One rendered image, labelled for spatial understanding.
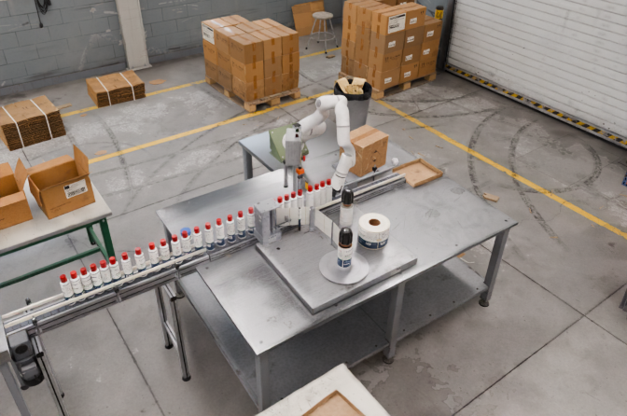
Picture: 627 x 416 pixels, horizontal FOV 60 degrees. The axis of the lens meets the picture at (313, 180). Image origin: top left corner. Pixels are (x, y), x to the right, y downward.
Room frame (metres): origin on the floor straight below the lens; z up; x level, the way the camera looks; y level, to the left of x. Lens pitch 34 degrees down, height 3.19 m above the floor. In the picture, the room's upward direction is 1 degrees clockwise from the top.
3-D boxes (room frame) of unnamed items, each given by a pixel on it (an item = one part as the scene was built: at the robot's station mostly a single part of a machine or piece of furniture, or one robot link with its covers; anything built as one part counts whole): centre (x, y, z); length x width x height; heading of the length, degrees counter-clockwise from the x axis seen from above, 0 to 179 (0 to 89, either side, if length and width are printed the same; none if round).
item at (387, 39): (7.44, -1.04, 0.57); 1.20 x 0.85 x 1.14; 129
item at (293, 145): (3.11, 0.13, 1.38); 0.17 x 0.10 x 0.19; 179
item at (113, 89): (6.76, 2.68, 0.11); 0.65 x 0.54 x 0.22; 123
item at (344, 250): (2.51, -0.20, 1.04); 0.09 x 0.09 x 0.29
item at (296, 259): (2.66, -0.15, 0.86); 0.80 x 0.67 x 0.05; 124
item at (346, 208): (2.91, -0.22, 1.03); 0.09 x 0.09 x 0.30
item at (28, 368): (1.91, 1.53, 0.71); 0.15 x 0.12 x 0.34; 34
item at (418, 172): (3.66, -0.83, 0.85); 0.30 x 0.26 x 0.04; 124
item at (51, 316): (2.31, 1.16, 0.47); 1.17 x 0.38 x 0.94; 124
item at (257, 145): (4.05, 0.03, 0.81); 0.90 x 0.90 x 0.04; 36
